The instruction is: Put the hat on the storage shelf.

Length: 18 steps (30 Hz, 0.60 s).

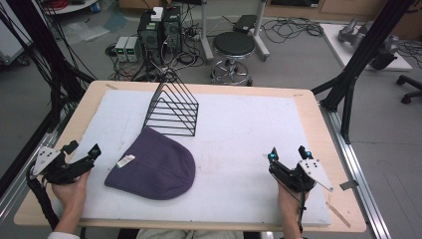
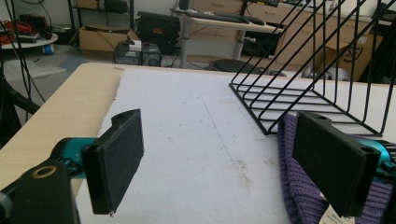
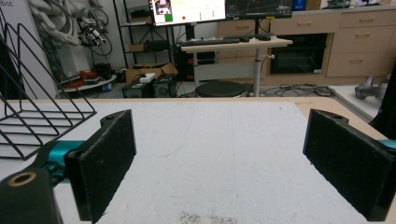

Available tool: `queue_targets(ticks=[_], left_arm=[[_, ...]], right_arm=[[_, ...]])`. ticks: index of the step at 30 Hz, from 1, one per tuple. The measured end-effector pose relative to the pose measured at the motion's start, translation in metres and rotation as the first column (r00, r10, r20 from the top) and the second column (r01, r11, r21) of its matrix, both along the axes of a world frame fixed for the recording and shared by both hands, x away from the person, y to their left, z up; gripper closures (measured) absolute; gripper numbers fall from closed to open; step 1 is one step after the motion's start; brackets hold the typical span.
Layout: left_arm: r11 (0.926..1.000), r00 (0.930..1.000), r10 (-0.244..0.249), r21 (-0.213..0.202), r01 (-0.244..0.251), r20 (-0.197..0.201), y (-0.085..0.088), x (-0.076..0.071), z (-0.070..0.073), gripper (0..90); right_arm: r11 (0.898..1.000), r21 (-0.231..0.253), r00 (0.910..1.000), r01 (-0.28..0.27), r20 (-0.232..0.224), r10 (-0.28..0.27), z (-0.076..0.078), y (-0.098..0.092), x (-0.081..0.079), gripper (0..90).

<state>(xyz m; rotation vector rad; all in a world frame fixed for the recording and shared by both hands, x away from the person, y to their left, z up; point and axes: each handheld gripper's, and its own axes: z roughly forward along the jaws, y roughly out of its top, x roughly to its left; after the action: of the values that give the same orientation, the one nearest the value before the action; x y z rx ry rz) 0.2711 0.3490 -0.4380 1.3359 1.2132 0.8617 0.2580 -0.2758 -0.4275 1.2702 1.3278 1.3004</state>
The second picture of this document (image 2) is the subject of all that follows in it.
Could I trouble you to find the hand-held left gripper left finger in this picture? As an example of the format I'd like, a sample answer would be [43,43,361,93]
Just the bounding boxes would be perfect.
[80,108,146,217]

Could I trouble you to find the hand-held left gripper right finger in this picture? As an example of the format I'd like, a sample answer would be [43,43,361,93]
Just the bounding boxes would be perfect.
[291,111,382,218]

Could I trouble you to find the purple knitted hat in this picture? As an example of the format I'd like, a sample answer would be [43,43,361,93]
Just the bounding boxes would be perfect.
[276,113,395,224]

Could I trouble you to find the white paper tag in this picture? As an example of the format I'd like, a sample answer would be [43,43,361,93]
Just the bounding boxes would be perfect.
[318,204,356,224]

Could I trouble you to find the white foam mat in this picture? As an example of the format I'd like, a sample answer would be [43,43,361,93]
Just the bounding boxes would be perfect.
[75,67,396,224]

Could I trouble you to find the white plastic bag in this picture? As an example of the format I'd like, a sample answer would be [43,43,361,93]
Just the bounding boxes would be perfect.
[303,65,350,82]

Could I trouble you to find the printed cardboard box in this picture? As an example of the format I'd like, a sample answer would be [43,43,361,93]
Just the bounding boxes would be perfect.
[323,33,385,82]

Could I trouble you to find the black computer tower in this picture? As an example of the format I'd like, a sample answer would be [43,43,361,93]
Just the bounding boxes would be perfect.
[113,42,144,66]
[142,43,163,67]

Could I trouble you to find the black metal stand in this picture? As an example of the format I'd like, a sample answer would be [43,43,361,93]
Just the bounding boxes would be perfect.
[0,69,42,147]

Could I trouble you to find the wooden drawer cabinet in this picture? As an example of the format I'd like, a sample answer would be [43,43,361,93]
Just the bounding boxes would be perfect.
[186,0,385,73]

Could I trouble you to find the small white box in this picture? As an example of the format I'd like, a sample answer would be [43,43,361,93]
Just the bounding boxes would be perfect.
[128,40,143,52]

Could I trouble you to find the open cardboard box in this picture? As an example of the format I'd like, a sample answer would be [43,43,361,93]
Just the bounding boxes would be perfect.
[78,25,141,53]

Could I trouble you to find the black round stool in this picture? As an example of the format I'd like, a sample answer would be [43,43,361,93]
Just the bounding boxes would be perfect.
[207,59,266,76]

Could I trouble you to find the black equipment case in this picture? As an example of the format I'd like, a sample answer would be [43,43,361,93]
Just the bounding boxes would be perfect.
[136,11,182,56]

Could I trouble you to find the round white table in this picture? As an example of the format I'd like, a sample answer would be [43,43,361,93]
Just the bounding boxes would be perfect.
[0,32,60,50]

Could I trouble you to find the black metal shelf rack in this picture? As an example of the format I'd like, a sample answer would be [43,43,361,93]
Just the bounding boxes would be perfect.
[67,0,135,33]

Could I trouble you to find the white-legged wooden desk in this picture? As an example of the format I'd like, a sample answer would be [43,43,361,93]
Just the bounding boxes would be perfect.
[172,8,285,70]

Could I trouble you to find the black keyboard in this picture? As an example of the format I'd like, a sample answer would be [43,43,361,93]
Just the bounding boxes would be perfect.
[186,11,266,26]

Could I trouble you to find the black wire basket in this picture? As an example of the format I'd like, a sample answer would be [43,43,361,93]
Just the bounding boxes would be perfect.
[229,0,396,138]

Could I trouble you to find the black hanging cables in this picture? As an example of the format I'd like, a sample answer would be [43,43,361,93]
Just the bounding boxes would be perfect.
[0,0,47,105]

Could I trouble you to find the orange cable coil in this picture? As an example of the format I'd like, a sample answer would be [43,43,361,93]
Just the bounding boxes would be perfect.
[0,21,34,45]

